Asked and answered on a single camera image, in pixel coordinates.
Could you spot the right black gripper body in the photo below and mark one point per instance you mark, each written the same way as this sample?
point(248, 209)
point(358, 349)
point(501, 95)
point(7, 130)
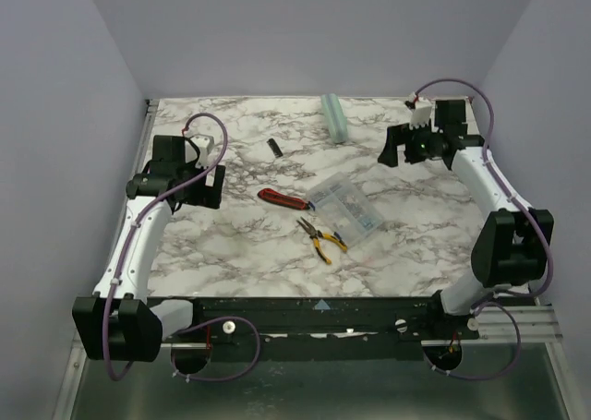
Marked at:
point(408, 144)

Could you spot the mint green umbrella case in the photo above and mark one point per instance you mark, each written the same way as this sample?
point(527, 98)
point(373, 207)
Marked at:
point(335, 119)

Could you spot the clear plastic screw box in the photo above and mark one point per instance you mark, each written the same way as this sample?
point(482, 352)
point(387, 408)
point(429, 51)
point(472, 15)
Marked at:
point(345, 209)

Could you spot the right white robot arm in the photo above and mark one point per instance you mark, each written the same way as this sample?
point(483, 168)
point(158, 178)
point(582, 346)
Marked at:
point(512, 247)

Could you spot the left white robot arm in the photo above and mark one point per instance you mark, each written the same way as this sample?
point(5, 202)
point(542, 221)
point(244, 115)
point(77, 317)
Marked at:
point(115, 321)

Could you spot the red black utility knife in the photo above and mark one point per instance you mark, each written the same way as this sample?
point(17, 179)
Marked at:
point(271, 196)

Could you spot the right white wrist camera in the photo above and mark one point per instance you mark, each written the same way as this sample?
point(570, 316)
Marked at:
point(421, 111)

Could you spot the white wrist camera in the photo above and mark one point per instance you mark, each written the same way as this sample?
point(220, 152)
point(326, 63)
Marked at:
point(198, 150)
point(421, 111)

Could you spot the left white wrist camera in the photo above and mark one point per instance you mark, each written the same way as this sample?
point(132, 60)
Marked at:
point(198, 150)

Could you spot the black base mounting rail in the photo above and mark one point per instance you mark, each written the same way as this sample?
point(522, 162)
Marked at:
point(234, 329)

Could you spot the aluminium extrusion frame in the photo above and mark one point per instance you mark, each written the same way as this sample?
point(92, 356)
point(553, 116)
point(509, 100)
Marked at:
point(536, 324)

